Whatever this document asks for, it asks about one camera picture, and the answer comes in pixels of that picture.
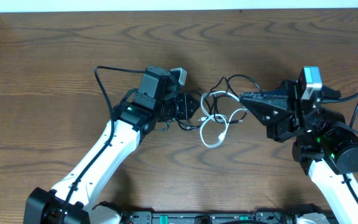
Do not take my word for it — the left camera cable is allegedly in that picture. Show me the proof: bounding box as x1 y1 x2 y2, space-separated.
57 65 147 224

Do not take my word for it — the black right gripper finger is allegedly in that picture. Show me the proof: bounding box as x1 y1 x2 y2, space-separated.
244 101 291 126
239 91 289 102

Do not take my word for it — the white cable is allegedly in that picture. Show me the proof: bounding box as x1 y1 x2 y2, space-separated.
199 90 248 149

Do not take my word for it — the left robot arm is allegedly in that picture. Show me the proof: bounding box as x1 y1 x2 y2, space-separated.
23 66 200 223

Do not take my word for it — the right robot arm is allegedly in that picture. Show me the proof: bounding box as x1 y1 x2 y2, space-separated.
239 80 358 223

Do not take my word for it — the thick black cable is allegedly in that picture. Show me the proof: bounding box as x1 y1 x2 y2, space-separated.
203 73 264 125

